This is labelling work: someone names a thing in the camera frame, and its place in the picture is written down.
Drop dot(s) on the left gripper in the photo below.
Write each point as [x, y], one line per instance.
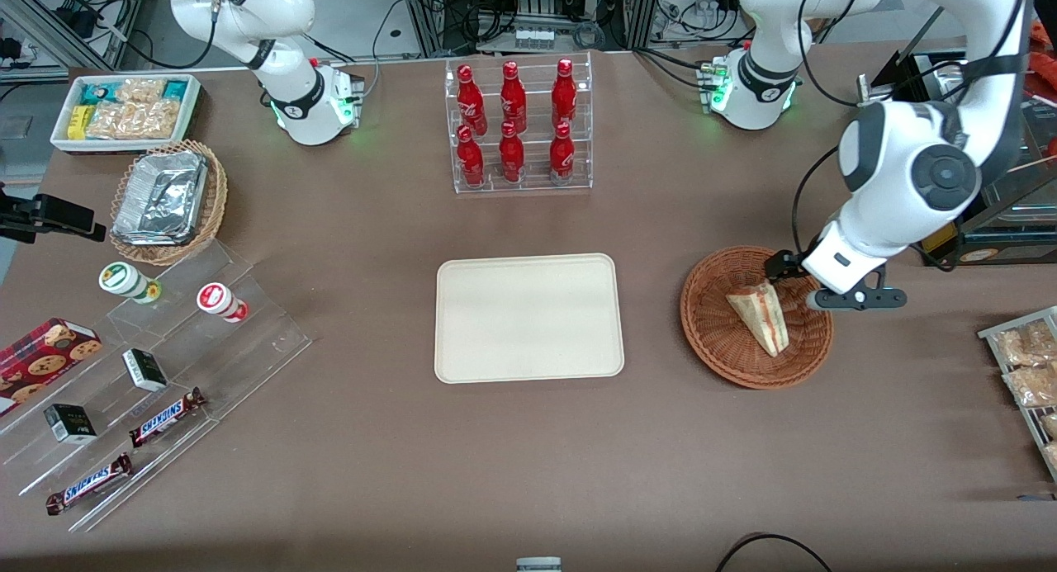
[783, 264]

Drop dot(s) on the triangle sandwich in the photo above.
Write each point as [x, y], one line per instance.
[764, 320]

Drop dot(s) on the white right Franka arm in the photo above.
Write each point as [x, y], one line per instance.
[289, 101]

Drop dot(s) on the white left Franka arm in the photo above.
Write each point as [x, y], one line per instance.
[900, 143]

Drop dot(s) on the brown wicker basket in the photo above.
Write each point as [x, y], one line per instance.
[718, 341]

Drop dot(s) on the beige plastic tray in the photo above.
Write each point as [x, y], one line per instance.
[528, 320]

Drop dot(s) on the light wicker basket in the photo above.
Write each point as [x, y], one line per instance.
[215, 200]

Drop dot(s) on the black food warmer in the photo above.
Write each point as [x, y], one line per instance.
[1016, 225]

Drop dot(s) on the clear snack bag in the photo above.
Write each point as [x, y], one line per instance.
[1049, 425]
[1052, 455]
[1036, 386]
[1028, 345]

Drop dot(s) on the red sausage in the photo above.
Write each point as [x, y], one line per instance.
[1047, 62]

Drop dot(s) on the red cola bottle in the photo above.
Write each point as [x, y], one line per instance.
[470, 155]
[511, 153]
[469, 97]
[513, 93]
[561, 151]
[564, 92]

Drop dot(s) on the dark flat object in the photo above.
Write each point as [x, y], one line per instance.
[1036, 498]

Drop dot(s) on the clear acrylic bottle rack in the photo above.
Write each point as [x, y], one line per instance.
[537, 186]

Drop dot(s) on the white connector block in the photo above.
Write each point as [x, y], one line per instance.
[534, 38]

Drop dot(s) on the grey box edge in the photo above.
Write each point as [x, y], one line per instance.
[538, 565]

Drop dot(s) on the aluminium equipment rack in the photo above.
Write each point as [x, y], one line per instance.
[425, 19]

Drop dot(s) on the clear acrylic stepped stand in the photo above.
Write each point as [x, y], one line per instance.
[248, 341]

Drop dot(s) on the red lid drink bottle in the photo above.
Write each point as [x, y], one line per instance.
[216, 298]

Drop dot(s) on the aluminium foil container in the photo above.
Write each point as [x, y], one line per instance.
[161, 196]

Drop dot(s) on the teal snack packet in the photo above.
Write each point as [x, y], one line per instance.
[95, 93]
[176, 89]

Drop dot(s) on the Snickers bar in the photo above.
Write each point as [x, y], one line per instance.
[165, 418]
[87, 484]

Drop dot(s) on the small black box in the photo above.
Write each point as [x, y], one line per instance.
[70, 423]
[144, 370]

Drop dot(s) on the green lid drink bottle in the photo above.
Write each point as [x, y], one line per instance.
[124, 279]

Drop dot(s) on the clear cookie bag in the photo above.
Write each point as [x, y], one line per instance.
[140, 91]
[136, 120]

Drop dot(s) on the white snack bin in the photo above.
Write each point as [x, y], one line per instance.
[116, 144]

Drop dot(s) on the yellow snack packet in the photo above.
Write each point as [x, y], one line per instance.
[78, 122]

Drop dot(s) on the black clamp-mounted device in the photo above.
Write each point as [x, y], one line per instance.
[58, 213]

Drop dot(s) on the red cookie box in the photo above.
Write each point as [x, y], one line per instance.
[41, 361]

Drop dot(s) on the aluminium frame shelf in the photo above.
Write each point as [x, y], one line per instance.
[128, 19]

